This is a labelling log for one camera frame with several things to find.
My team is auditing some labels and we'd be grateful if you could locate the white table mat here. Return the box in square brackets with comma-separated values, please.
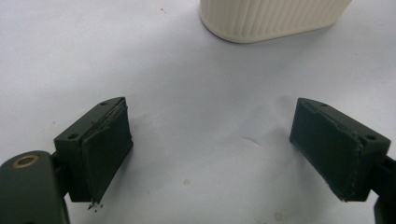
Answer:
[0, 0, 396, 224]

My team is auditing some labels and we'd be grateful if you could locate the cream ribbed nozzle bottle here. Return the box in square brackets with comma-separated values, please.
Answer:
[198, 0, 355, 44]

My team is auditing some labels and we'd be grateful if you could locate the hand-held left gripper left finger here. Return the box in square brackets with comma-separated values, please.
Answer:
[53, 96, 134, 205]

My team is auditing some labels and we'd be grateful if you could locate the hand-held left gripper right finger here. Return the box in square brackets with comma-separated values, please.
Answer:
[289, 97, 392, 203]

